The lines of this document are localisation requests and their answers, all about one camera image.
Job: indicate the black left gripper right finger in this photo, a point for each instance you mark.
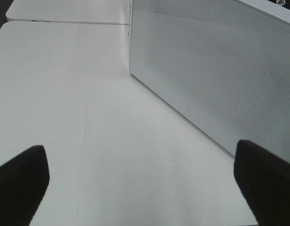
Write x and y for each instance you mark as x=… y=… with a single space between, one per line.
x=264 y=181

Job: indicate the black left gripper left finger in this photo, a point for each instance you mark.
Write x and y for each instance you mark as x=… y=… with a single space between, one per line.
x=23 y=183

